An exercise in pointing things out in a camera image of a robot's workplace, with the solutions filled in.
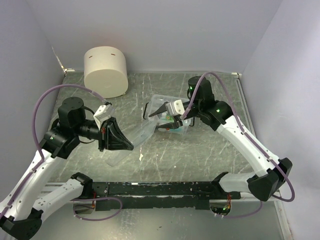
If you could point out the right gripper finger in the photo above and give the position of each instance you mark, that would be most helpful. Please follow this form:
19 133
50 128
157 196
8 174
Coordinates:
168 126
160 110

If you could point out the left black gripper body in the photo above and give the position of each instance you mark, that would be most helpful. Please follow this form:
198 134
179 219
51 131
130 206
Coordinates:
102 139

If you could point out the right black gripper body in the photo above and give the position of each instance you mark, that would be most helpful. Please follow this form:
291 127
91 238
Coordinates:
193 111

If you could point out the clear plastic medicine box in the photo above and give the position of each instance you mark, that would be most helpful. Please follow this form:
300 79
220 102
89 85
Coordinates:
154 104

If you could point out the clear box lid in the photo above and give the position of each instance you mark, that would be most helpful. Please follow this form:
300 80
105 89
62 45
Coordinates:
137 135

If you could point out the small green box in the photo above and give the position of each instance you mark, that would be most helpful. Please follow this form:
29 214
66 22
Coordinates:
168 118

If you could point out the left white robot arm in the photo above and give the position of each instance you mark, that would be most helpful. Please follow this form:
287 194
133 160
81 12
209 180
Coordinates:
23 211

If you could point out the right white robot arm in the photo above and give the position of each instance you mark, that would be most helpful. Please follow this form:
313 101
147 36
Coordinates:
269 171

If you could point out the cream cylindrical container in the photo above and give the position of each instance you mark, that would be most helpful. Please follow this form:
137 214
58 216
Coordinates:
105 71

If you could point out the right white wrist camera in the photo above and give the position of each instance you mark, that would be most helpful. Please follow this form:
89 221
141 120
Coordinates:
175 108

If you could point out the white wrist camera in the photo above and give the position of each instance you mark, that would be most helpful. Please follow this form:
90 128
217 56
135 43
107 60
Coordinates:
103 113
175 108

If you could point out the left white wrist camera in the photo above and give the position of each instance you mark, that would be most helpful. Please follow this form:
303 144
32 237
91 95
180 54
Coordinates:
103 113

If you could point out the black base frame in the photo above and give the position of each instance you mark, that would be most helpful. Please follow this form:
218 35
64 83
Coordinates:
161 195

